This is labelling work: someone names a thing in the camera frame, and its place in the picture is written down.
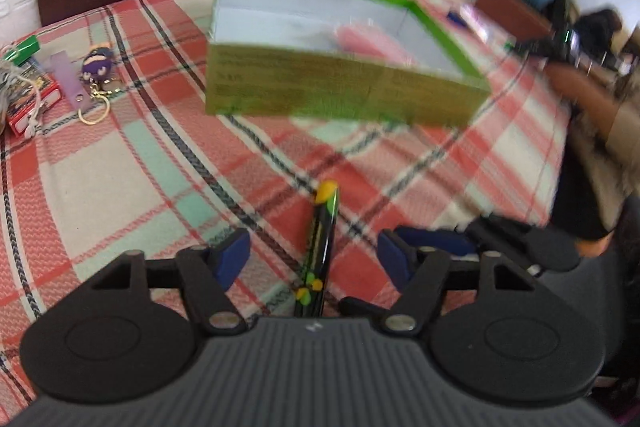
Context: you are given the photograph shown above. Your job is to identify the small green box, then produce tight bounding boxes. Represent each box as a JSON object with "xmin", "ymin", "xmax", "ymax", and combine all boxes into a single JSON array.
[{"xmin": 2, "ymin": 35, "xmax": 40, "ymax": 67}]

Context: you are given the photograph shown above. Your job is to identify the person in beige clothing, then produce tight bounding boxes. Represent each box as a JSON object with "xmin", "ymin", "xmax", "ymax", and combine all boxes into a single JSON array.
[{"xmin": 541, "ymin": 8, "xmax": 640, "ymax": 243}]

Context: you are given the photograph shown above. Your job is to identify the black marker with yellow cap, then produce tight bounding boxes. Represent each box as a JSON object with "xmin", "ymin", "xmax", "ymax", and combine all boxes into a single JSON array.
[{"xmin": 294, "ymin": 180, "xmax": 340, "ymax": 317}]

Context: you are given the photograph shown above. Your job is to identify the pink item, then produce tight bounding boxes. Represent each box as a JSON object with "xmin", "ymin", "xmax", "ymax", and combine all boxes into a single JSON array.
[{"xmin": 333, "ymin": 23, "xmax": 418, "ymax": 66}]

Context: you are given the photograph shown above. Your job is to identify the green cardboard box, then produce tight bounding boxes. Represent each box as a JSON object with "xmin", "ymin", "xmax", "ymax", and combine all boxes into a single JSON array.
[{"xmin": 205, "ymin": 0, "xmax": 491, "ymax": 127}]

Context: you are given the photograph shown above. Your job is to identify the plaid bed blanket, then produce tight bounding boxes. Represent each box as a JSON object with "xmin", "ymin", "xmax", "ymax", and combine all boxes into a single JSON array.
[{"xmin": 1, "ymin": 0, "xmax": 568, "ymax": 421}]

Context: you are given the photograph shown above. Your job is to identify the red card box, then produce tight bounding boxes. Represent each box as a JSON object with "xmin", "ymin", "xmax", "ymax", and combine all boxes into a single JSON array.
[{"xmin": 1, "ymin": 57, "xmax": 63, "ymax": 136}]

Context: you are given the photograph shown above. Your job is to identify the brown wooden furniture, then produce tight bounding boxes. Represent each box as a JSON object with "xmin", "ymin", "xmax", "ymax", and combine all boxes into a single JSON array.
[{"xmin": 474, "ymin": 0, "xmax": 553, "ymax": 40}]

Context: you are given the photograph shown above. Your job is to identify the white cable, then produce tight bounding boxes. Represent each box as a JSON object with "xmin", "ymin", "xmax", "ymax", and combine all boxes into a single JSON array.
[{"xmin": 0, "ymin": 56, "xmax": 48, "ymax": 141}]

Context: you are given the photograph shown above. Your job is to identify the purple cartoon keychain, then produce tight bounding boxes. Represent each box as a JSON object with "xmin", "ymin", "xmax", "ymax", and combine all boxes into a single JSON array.
[{"xmin": 77, "ymin": 43, "xmax": 122, "ymax": 127}]

